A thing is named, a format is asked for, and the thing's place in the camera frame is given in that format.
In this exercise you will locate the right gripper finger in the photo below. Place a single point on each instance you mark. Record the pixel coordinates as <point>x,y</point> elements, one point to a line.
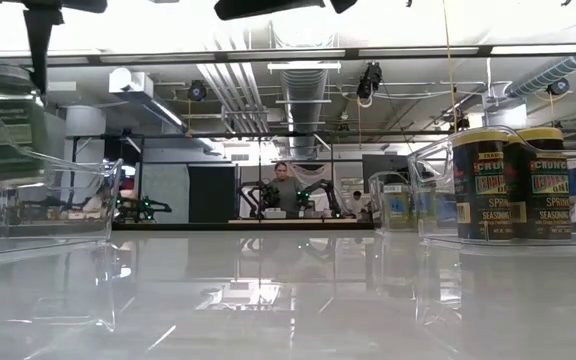
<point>258,7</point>

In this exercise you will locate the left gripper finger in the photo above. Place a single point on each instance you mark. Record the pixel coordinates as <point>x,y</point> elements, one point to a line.
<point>39,45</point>

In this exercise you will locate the yellow lid seasoning jar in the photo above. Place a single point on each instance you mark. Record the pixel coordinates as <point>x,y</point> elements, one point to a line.
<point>543,200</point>
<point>483,200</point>

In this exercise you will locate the background black robot arm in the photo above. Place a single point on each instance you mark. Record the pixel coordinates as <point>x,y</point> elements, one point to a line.
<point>325,192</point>
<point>143,207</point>
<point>263,197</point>

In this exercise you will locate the ceiling light fixture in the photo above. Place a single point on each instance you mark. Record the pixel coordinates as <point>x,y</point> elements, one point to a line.
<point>303,65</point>

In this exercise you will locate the clear plastic bin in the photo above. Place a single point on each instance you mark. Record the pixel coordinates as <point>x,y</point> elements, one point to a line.
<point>375,210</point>
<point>433,165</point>
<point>43,240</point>

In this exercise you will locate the person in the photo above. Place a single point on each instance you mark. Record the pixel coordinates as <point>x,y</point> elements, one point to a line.
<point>355,200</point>
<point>285,192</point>

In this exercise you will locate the black partition panel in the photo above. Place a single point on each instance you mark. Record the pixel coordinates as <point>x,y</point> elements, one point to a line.
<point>211,195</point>

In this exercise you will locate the black ceiling camera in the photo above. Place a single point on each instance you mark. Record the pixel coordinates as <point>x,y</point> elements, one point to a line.
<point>558,86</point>
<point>370,80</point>
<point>197,90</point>

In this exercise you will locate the grey overhead frame bar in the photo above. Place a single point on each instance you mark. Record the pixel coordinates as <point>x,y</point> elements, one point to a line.
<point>168,56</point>

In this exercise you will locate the silver ventilation duct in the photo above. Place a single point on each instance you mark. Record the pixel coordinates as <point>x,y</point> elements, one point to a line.
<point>558,70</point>
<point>304,110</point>

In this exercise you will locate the dark wall monitor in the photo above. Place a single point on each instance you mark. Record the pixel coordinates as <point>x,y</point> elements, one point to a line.
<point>383,167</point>

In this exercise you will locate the black table frame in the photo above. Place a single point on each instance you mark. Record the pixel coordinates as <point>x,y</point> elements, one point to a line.
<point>218,226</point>

